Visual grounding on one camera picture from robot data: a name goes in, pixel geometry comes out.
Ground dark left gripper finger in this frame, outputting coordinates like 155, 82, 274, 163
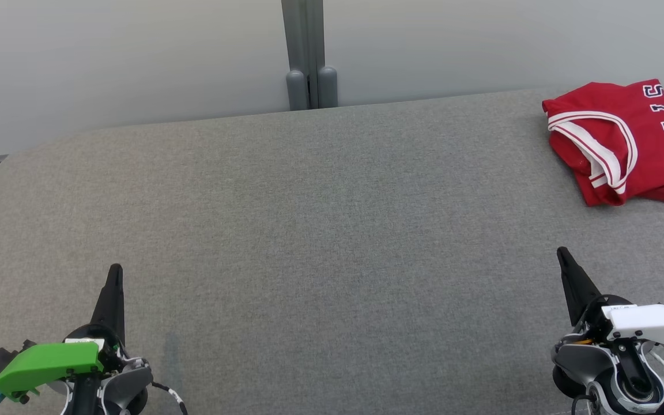
90, 264, 127, 346

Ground red white Bulls jersey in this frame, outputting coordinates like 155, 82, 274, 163
542, 80, 664, 208

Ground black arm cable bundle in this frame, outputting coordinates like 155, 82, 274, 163
150, 380, 190, 415

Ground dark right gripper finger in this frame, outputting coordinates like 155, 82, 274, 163
557, 247, 605, 328

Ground grey fabric sofa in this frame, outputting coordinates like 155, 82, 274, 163
0, 86, 664, 415

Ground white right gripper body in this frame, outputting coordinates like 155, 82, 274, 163
600, 304, 664, 348

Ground grey partition post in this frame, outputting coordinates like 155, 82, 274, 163
281, 0, 338, 110

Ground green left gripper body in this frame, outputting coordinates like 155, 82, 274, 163
0, 343, 105, 402

